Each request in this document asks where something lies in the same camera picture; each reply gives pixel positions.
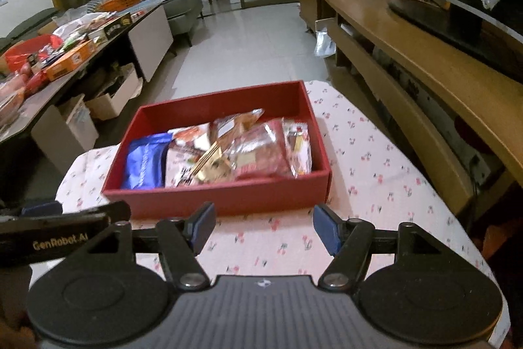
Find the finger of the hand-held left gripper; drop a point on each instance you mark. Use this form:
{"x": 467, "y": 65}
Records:
{"x": 116, "y": 212}
{"x": 41, "y": 208}

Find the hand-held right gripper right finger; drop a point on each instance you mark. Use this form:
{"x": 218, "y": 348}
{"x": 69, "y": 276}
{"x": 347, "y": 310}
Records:
{"x": 326, "y": 228}

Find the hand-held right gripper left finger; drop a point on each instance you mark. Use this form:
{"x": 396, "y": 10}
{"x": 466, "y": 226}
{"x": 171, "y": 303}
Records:
{"x": 204, "y": 228}

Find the red cardboard box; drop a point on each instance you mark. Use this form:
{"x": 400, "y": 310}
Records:
{"x": 229, "y": 197}

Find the blue wafer biscuit packet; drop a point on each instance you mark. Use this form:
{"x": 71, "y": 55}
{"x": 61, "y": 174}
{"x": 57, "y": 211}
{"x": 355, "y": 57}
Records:
{"x": 145, "y": 161}

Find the large white noodle cake packet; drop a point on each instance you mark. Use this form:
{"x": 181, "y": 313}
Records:
{"x": 179, "y": 165}

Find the clear bun packet yellow label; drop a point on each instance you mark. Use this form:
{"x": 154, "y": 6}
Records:
{"x": 300, "y": 148}

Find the red clear pastry packet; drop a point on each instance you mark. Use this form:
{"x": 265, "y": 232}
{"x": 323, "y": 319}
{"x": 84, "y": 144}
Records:
{"x": 261, "y": 148}

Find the white cardboard box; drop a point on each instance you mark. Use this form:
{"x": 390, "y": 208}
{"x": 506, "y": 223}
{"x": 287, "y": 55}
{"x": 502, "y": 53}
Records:
{"x": 114, "y": 95}

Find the dark side table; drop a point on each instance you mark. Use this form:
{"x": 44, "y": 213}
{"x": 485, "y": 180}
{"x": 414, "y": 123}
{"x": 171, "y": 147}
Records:
{"x": 61, "y": 91}

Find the orange flat box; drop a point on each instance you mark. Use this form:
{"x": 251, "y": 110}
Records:
{"x": 69, "y": 60}

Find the red plastic bag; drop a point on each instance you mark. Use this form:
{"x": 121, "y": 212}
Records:
{"x": 28, "y": 50}

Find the silver plastic bag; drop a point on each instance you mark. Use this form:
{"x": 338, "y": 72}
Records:
{"x": 325, "y": 44}

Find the black printed box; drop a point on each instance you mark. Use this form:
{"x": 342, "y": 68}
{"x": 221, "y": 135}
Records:
{"x": 114, "y": 25}

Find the wooden television bench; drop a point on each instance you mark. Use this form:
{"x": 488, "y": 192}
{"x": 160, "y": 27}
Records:
{"x": 408, "y": 58}

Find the orange basket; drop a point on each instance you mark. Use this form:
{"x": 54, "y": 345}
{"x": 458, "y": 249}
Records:
{"x": 120, "y": 1}

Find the grey sofa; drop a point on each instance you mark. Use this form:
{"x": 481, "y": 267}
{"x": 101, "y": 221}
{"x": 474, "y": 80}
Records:
{"x": 186, "y": 9}

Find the black television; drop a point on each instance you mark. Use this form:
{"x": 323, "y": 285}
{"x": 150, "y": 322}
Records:
{"x": 449, "y": 13}

